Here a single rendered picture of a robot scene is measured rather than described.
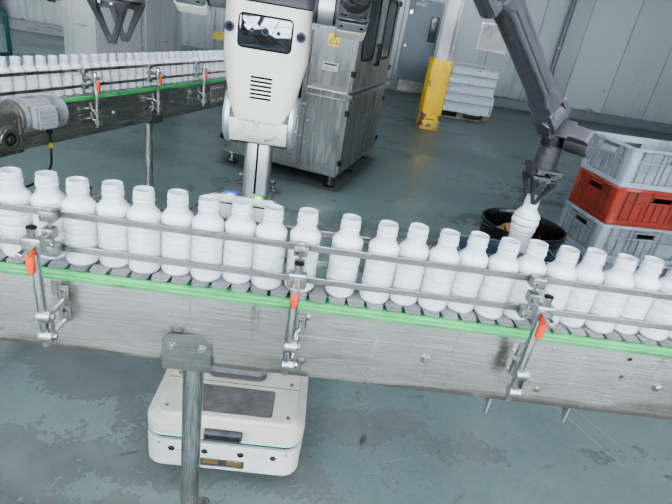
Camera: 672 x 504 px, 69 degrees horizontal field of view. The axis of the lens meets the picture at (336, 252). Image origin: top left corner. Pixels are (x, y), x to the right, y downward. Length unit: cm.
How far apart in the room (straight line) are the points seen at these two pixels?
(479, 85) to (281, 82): 912
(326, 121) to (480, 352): 373
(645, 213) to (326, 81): 271
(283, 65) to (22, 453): 156
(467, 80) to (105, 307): 967
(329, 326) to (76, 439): 133
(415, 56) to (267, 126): 1161
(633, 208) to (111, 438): 285
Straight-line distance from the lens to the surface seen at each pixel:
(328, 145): 463
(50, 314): 103
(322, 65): 456
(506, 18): 113
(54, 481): 200
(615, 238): 327
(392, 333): 99
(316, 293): 98
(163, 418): 178
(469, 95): 1040
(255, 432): 173
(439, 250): 95
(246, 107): 146
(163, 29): 772
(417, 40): 1297
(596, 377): 118
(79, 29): 688
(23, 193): 106
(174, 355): 106
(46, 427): 217
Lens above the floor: 150
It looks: 26 degrees down
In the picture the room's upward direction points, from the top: 10 degrees clockwise
